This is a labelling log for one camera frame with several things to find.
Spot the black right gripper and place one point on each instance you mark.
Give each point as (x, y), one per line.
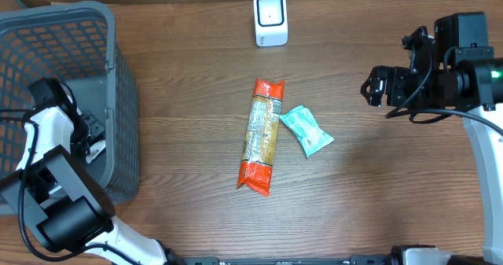
(391, 86)

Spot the white barcode scanner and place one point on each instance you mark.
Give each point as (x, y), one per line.
(271, 22)

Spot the orange noodle package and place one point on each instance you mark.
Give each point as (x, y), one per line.
(260, 139)

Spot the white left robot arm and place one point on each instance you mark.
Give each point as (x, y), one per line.
(62, 211)

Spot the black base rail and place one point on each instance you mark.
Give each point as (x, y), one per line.
(398, 255)

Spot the white tube with gold cap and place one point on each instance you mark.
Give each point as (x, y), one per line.
(95, 150)

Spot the grey plastic shopping basket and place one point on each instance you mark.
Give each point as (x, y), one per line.
(76, 44)

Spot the teal tissue packet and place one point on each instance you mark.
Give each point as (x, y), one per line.
(304, 126)

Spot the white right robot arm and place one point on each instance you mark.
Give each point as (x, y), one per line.
(470, 88)

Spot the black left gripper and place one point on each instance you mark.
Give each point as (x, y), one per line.
(93, 124)

